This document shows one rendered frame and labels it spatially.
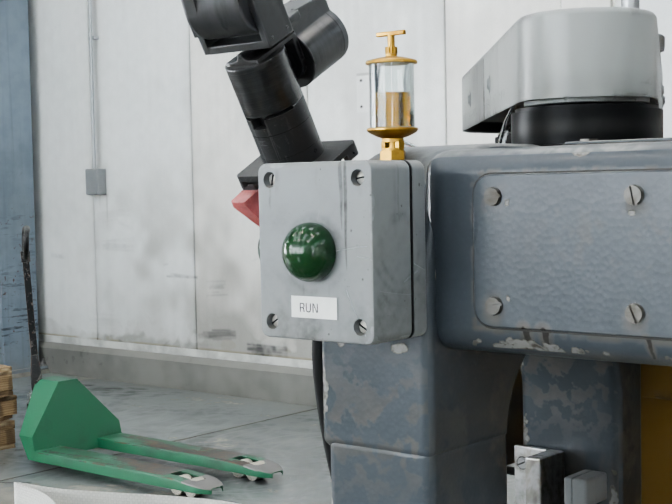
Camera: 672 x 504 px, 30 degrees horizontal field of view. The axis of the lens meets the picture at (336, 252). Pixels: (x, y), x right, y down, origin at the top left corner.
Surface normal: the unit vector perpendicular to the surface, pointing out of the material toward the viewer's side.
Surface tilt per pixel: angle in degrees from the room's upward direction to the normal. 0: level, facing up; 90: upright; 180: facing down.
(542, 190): 90
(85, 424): 76
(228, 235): 90
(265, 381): 90
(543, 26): 90
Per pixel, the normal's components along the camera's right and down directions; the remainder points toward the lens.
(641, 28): 0.62, 0.03
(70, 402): 0.74, -0.23
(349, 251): -0.64, 0.05
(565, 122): -0.42, 0.06
